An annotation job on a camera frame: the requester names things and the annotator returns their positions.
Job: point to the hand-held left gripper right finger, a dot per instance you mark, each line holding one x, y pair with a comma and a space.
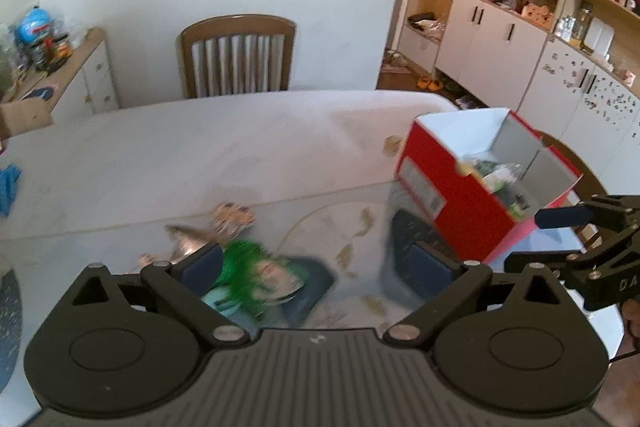
434, 269

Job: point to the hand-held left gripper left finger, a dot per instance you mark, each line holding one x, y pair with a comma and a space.
202, 269

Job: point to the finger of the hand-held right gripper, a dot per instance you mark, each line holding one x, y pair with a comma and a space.
560, 217
535, 259

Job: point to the green-haired doll packet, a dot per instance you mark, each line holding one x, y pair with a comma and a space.
250, 279

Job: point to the red shoe box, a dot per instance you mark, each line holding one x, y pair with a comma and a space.
450, 207

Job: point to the person's right hand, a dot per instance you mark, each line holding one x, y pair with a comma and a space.
632, 327

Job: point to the silver foil packet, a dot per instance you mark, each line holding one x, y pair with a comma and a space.
187, 241

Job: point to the large dark blue placemat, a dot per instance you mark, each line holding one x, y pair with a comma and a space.
405, 237

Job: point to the wooden chair curved back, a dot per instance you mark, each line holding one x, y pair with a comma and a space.
590, 179

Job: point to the tiger face packet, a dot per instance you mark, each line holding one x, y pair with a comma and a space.
234, 219

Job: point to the small dark blue placemat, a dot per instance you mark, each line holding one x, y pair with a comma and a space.
315, 279

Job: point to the white cabinet with stickers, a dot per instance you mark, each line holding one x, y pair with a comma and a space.
575, 102

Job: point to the white lower cabinet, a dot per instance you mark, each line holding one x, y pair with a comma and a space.
490, 52

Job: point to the white flat box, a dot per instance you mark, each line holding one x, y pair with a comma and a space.
599, 36

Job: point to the orange slippers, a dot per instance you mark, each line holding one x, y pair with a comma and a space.
431, 83

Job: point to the round dark speckled mat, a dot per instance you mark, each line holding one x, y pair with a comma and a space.
9, 332

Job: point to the wooden toy house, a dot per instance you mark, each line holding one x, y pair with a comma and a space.
537, 13

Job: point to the blue cloth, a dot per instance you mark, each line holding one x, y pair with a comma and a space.
7, 189

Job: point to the pair of shoes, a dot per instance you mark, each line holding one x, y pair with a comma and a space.
395, 59

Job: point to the white wooden sideboard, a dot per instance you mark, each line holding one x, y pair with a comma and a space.
95, 77

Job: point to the pile on bench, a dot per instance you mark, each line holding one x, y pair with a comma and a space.
425, 27

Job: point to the cardboard box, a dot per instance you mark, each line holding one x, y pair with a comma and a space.
25, 117

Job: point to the wooden chair slatted back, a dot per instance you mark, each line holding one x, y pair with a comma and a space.
235, 27

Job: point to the orange label jar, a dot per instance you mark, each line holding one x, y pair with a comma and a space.
61, 49

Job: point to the dark jar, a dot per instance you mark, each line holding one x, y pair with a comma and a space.
41, 54

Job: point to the blue globe toy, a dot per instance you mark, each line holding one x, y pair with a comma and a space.
34, 27

